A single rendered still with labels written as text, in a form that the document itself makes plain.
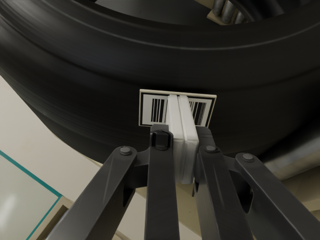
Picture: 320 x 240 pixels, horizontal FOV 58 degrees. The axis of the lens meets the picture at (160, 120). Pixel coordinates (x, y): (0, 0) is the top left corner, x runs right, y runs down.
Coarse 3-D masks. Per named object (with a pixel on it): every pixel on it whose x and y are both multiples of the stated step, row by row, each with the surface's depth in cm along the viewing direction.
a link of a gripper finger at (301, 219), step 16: (240, 160) 14; (256, 160) 15; (256, 176) 13; (272, 176) 13; (256, 192) 13; (272, 192) 12; (288, 192) 12; (256, 208) 13; (272, 208) 12; (288, 208) 12; (304, 208) 12; (256, 224) 13; (272, 224) 12; (288, 224) 11; (304, 224) 11
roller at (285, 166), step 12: (312, 120) 30; (300, 132) 31; (312, 132) 29; (288, 144) 34; (300, 144) 31; (312, 144) 29; (264, 156) 41; (276, 156) 37; (288, 156) 34; (300, 156) 32; (312, 156) 30; (276, 168) 37; (288, 168) 35; (300, 168) 34; (312, 168) 34
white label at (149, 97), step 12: (144, 96) 23; (156, 96) 23; (192, 96) 22; (204, 96) 22; (216, 96) 22; (144, 108) 23; (156, 108) 23; (192, 108) 23; (204, 108) 23; (144, 120) 25; (156, 120) 24; (204, 120) 24
